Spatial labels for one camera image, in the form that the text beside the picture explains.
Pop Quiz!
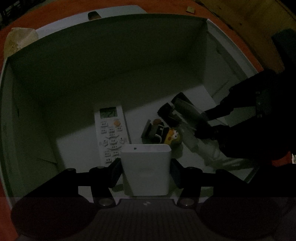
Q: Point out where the small toy figurine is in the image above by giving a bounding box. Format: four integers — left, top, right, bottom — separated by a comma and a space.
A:
141, 118, 182, 152

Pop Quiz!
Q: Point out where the white power adapter block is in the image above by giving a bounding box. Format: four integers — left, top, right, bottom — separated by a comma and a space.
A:
120, 144, 171, 196

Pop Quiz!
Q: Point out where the white air conditioner remote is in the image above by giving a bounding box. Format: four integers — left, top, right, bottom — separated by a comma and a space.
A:
94, 102, 130, 167

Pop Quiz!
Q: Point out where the white cardboard box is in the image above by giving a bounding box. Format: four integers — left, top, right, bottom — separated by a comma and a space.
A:
1, 14, 262, 206

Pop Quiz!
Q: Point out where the beige paper bag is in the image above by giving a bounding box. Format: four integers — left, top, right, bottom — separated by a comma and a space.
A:
4, 28, 39, 59

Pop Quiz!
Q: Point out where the black cylindrical device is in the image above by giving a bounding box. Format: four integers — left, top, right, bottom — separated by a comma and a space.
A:
157, 102, 182, 128

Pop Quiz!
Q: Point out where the wooden headboard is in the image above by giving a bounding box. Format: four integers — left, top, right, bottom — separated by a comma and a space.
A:
197, 1, 295, 71

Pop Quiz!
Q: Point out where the small yellow matchbox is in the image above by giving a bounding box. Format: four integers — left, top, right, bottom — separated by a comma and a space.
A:
186, 6, 195, 14

